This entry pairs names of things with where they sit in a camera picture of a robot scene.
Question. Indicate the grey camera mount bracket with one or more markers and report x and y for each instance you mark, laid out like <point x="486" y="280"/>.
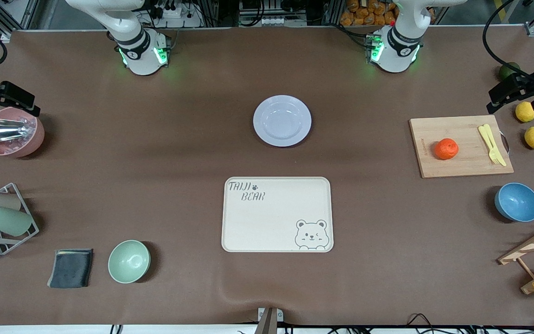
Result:
<point x="269" y="320"/>

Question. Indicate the cream bear print tray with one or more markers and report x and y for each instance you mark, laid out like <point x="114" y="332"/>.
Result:
<point x="271" y="222"/>

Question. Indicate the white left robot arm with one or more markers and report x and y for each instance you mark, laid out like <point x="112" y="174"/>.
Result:
<point x="397" y="51"/>

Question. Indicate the wooden cutting board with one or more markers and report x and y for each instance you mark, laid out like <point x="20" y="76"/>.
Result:
<point x="466" y="157"/>

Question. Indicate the orange mandarin fruit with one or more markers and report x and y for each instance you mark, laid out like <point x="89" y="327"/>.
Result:
<point x="446" y="149"/>

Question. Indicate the blue bowl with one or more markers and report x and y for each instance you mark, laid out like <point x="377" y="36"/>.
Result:
<point x="518" y="202"/>

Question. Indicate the pink bowl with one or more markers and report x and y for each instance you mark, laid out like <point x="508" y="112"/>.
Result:
<point x="28" y="144"/>

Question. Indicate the wooden drying rack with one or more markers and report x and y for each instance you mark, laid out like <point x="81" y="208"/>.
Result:
<point x="533" y="243"/>

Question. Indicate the green round fruit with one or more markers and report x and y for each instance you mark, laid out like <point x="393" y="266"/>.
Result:
<point x="507" y="71"/>

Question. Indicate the yellow plastic fork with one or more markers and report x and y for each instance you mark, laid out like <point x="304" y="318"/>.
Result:
<point x="485" y="135"/>

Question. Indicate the yellow plastic knife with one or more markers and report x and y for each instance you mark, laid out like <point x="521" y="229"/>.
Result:
<point x="502" y="159"/>

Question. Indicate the mint green cup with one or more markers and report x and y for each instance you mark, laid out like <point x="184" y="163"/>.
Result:
<point x="7" y="221"/>

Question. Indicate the dark grey folded cloth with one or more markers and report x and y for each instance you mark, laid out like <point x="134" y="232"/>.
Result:
<point x="71" y="268"/>

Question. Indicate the white power strip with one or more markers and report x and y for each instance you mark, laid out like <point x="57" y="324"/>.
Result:
<point x="179" y="16"/>

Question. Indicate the lavender round plate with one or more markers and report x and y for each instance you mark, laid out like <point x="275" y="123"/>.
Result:
<point x="282" y="120"/>

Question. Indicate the pile of orange fruits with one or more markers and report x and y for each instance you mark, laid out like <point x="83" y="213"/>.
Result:
<point x="369" y="13"/>

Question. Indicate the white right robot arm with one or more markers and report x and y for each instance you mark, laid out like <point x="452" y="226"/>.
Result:
<point x="142" y="55"/>

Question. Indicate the clear plastic ice cubes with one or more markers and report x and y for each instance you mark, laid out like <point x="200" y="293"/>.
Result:
<point x="5" y="145"/>

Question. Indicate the mint green bowl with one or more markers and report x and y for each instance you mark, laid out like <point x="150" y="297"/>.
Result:
<point x="129" y="261"/>

